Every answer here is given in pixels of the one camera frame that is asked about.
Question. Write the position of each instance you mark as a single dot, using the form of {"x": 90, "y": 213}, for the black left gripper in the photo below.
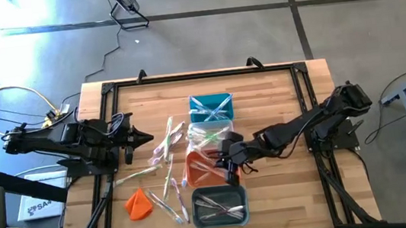
{"x": 129, "y": 137}

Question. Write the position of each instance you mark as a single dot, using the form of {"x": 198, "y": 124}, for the black table clamp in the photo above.
{"x": 141, "y": 76}
{"x": 254, "y": 62}

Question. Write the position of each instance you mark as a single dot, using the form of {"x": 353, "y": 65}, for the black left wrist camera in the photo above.
{"x": 116, "y": 125}

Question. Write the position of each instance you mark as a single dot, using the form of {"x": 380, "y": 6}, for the white printed cardboard box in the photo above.
{"x": 41, "y": 195}

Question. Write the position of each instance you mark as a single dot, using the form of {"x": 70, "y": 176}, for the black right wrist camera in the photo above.
{"x": 233, "y": 177}

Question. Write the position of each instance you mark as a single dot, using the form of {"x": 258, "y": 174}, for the orange plastic bin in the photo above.
{"x": 195, "y": 180}

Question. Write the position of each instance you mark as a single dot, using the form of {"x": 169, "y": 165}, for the yellow power plug splitter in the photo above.
{"x": 52, "y": 117}

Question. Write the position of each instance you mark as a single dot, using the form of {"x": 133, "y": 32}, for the blue toothbrush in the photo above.
{"x": 212, "y": 114}
{"x": 163, "y": 206}
{"x": 221, "y": 106}
{"x": 202, "y": 106}
{"x": 184, "y": 177}

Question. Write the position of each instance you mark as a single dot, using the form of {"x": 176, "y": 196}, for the orange folded cloth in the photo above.
{"x": 139, "y": 207}

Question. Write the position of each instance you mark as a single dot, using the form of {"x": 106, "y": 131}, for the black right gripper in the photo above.
{"x": 236, "y": 152}

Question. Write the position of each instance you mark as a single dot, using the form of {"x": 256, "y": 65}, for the dark grey plastic bin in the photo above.
{"x": 200, "y": 221}

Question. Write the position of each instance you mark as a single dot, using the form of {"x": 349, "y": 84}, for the black desk beam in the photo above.
{"x": 23, "y": 184}

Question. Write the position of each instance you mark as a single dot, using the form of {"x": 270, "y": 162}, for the clear plastic bin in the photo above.
{"x": 209, "y": 122}

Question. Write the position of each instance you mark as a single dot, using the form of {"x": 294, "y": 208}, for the grey toothbrush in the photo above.
{"x": 219, "y": 206}

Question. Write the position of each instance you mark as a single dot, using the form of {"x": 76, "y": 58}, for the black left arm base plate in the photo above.
{"x": 79, "y": 170}

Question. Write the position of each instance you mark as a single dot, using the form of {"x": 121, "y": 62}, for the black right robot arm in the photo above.
{"x": 304, "y": 125}

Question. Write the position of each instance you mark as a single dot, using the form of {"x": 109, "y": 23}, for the blue plastic bin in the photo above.
{"x": 231, "y": 112}

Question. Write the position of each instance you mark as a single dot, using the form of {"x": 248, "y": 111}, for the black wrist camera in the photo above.
{"x": 116, "y": 125}
{"x": 233, "y": 177}

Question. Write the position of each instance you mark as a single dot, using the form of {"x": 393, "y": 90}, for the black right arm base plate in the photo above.
{"x": 344, "y": 144}

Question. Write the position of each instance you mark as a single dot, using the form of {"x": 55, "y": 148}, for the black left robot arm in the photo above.
{"x": 57, "y": 144}

